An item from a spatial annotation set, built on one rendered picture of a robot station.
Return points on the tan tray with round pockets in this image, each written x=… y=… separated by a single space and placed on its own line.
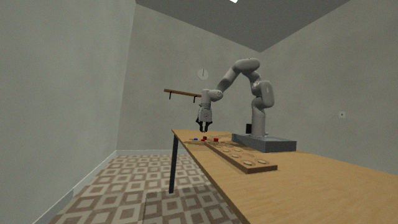
x=243 y=156

